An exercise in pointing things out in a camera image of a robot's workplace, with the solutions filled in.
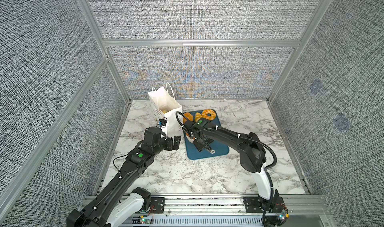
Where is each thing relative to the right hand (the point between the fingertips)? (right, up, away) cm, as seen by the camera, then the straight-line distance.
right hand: (203, 144), depth 89 cm
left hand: (-17, +6, -11) cm, 21 cm away
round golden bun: (-9, +17, +15) cm, 24 cm away
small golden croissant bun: (-21, +19, -12) cm, 31 cm away
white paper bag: (-25, +23, +12) cm, 36 cm away
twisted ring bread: (+6, +16, +17) cm, 24 cm away
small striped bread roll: (-3, +16, +17) cm, 24 cm away
